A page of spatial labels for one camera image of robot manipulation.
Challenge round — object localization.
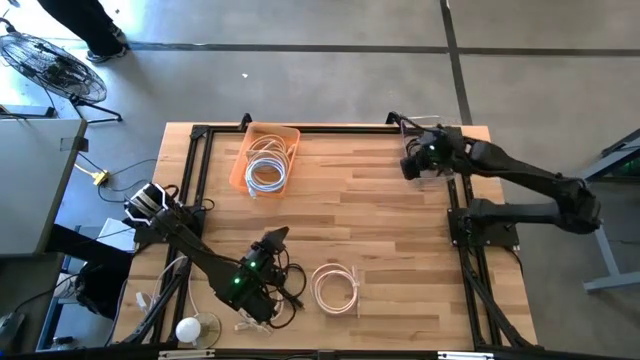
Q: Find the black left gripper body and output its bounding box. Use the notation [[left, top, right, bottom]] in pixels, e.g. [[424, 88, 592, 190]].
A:
[[243, 238, 281, 277]]

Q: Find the yellow power plug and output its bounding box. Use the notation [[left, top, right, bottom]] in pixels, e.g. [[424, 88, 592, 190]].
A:
[[74, 162, 111, 187]]

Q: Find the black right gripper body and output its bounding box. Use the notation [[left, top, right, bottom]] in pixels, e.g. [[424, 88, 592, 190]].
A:
[[399, 127, 469, 182]]

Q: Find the black rig crossbar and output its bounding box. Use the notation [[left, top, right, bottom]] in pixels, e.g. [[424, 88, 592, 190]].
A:
[[0, 342, 640, 360]]

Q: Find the white box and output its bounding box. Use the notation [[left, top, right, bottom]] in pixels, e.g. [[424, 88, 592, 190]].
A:
[[97, 217, 137, 254]]

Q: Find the grey side table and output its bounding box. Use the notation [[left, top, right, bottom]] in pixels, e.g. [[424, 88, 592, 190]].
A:
[[0, 104, 89, 259]]

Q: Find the black camera stand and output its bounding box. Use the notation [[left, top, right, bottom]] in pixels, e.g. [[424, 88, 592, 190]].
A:
[[122, 259, 194, 346]]

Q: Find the light blue cable coil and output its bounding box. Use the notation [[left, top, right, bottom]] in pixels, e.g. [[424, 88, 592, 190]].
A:
[[243, 148, 292, 200]]

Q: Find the black floor fan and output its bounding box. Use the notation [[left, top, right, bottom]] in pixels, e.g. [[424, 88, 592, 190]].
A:
[[0, 17, 124, 125]]

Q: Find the black cable with chunky connectors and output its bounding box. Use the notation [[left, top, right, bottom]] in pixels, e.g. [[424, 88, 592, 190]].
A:
[[269, 248, 308, 330]]

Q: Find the person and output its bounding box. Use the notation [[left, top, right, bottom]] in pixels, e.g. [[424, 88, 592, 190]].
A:
[[37, 0, 132, 65]]

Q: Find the clear plastic bin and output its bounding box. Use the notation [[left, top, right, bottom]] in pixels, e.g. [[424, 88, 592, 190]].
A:
[[399, 114, 461, 189]]

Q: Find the grey metal table stand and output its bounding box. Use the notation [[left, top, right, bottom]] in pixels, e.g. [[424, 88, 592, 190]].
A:
[[579, 127, 640, 294]]

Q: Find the white power cable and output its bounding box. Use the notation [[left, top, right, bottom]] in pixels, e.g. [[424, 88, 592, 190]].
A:
[[134, 254, 201, 321]]

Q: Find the orange plastic bin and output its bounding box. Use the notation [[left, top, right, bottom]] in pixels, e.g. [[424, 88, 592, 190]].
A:
[[228, 120, 302, 200]]

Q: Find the white round puck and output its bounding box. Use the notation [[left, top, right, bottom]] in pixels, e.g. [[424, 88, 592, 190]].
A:
[[174, 311, 222, 350]]

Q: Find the black chair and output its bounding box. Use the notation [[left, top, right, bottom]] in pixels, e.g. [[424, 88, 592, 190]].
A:
[[44, 224, 135, 321]]

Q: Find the cream white cable coil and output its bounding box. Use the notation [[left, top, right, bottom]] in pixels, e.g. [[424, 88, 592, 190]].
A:
[[308, 261, 362, 319]]

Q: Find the black aluminium table frame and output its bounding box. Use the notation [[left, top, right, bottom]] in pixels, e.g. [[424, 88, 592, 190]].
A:
[[149, 112, 539, 351]]

